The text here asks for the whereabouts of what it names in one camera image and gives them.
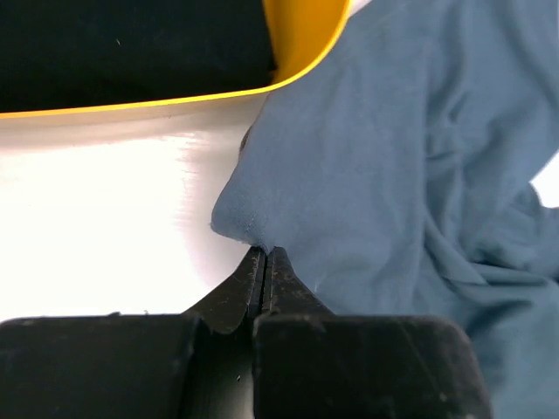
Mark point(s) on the rolled black t shirt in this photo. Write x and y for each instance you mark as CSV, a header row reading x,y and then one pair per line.
x,y
68,54

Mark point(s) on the yellow plastic basket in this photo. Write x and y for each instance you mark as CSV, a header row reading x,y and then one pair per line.
x,y
302,34

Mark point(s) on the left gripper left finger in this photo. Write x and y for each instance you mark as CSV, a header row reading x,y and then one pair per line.
x,y
234,304

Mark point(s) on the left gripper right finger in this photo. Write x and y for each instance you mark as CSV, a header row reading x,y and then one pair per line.
x,y
283,292

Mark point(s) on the dark blue-grey t shirt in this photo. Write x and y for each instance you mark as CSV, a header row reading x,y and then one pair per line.
x,y
397,176

